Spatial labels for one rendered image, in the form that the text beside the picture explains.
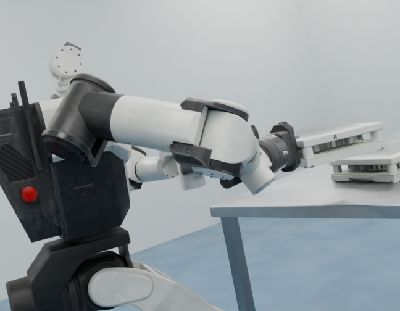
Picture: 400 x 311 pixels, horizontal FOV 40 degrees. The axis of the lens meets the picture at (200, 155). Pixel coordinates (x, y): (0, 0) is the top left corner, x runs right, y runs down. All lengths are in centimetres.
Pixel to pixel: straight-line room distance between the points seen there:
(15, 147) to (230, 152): 47
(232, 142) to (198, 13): 456
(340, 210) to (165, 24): 397
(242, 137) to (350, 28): 505
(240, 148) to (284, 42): 518
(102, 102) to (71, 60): 26
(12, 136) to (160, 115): 36
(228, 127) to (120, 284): 49
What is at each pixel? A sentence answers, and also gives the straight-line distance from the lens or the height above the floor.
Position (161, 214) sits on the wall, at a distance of 504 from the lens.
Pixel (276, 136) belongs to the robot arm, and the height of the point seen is 105.
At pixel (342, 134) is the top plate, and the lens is 144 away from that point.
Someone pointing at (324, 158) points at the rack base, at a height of 97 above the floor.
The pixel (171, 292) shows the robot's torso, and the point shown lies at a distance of 133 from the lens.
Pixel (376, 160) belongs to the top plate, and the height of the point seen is 91.
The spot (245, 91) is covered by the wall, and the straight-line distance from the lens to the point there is 566.
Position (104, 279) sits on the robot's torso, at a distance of 126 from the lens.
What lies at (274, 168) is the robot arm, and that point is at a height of 99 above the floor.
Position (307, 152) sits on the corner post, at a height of 100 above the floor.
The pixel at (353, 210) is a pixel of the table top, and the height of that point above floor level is 83.
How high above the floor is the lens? 116
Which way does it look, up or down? 5 degrees down
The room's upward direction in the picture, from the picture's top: 11 degrees counter-clockwise
